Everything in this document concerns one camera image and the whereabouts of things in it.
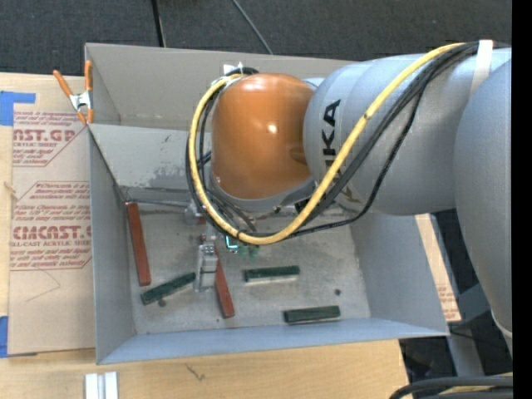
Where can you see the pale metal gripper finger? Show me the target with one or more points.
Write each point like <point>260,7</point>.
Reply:
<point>210,270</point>
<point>200,272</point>

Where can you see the red-brown flat block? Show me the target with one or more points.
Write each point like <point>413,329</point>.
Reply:
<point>139,247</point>
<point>224,295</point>

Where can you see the dark green flat block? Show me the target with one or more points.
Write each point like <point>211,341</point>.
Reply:
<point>311,314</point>
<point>168,288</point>
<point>272,272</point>

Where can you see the grey metal bin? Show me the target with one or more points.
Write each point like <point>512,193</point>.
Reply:
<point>266,343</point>

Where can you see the brown cardboard board red print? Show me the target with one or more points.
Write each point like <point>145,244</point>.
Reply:
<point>50,297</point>

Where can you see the black cylinder on white bracket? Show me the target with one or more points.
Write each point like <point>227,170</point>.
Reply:
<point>287,209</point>

